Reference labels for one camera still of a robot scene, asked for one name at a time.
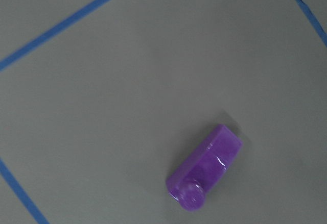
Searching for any purple toy block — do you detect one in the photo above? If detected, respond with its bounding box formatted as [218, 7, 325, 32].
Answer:
[166, 125, 243, 211]

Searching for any brown paper table cover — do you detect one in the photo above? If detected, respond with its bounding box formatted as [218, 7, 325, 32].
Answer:
[1, 0, 326, 223]

